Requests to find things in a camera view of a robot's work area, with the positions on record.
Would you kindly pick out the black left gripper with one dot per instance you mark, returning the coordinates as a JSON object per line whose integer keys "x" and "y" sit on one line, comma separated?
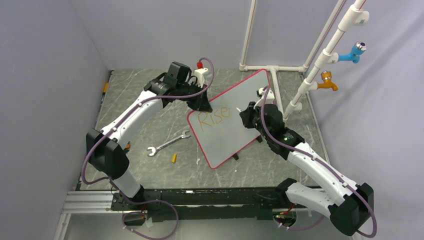
{"x": 201, "y": 103}

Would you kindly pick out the red-framed whiteboard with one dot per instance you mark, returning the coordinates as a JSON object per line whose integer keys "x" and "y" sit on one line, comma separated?
{"x": 220, "y": 134}

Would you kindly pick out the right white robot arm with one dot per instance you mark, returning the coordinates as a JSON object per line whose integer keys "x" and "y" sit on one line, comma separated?
{"x": 348, "y": 205}

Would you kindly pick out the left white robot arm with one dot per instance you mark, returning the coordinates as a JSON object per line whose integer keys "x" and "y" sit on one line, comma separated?
{"x": 105, "y": 147}

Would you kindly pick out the white corner pipe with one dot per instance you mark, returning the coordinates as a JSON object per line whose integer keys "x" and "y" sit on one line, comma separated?
{"x": 250, "y": 22}

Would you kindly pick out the silver combination wrench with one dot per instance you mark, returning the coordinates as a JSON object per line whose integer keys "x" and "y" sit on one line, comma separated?
{"x": 154, "y": 150}

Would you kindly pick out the orange tap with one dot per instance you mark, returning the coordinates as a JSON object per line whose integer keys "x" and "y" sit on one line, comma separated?
{"x": 326, "y": 77}

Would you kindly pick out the blue tap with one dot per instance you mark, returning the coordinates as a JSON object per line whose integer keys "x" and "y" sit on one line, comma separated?
{"x": 355, "y": 54}

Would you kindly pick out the white pipe with taps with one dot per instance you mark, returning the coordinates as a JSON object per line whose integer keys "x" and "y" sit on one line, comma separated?
{"x": 354, "y": 16}

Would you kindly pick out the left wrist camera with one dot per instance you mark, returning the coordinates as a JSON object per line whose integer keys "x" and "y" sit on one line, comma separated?
{"x": 202, "y": 75}

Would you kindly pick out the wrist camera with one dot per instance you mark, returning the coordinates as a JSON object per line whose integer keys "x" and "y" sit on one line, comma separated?
{"x": 202, "y": 75}
{"x": 265, "y": 95}

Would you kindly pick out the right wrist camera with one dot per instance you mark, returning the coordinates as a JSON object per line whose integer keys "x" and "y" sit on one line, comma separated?
{"x": 265, "y": 95}

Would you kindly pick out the white floor pipe frame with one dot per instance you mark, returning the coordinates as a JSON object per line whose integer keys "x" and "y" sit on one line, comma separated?
{"x": 285, "y": 81}

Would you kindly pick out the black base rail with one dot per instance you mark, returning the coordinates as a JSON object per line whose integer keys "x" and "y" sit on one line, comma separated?
{"x": 261, "y": 203}

